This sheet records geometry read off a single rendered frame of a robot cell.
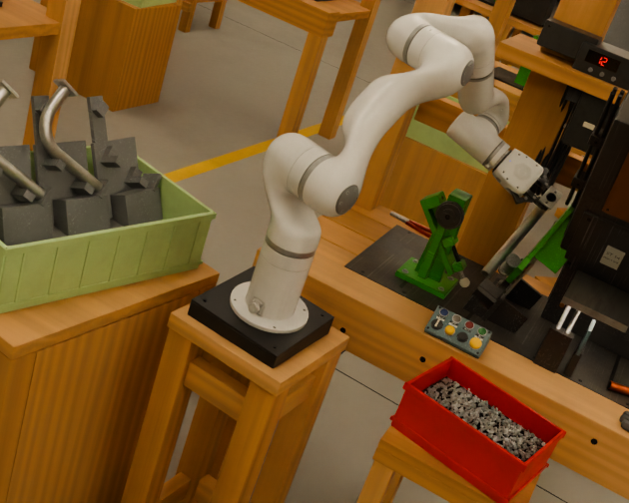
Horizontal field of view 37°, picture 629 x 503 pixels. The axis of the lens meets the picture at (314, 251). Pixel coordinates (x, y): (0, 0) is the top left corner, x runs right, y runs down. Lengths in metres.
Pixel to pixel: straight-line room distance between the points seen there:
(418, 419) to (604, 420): 0.48
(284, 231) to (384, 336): 0.48
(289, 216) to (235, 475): 0.63
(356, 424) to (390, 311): 1.20
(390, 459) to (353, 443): 1.32
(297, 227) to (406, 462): 0.57
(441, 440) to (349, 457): 1.30
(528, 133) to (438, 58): 0.75
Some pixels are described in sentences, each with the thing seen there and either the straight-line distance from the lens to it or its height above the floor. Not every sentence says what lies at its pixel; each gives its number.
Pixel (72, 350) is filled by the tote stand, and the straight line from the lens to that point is 2.23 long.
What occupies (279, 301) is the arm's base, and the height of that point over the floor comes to 0.96.
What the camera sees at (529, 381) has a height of 0.90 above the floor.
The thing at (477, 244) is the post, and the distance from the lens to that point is 2.89.
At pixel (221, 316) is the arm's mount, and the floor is 0.89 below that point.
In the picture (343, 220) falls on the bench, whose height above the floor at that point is 0.88.
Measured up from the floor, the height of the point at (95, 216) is 0.89.
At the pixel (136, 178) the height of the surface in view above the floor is 0.96.
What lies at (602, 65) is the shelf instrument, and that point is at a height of 1.58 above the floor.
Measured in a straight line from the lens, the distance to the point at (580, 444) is 2.37.
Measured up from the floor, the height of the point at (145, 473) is 0.39.
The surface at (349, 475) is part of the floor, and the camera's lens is 3.30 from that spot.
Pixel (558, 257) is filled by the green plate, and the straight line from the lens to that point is 2.46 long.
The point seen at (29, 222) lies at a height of 0.89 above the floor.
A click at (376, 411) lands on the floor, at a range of 3.65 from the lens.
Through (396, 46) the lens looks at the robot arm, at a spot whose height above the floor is 1.54.
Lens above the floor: 1.99
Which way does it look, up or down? 25 degrees down
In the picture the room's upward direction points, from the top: 19 degrees clockwise
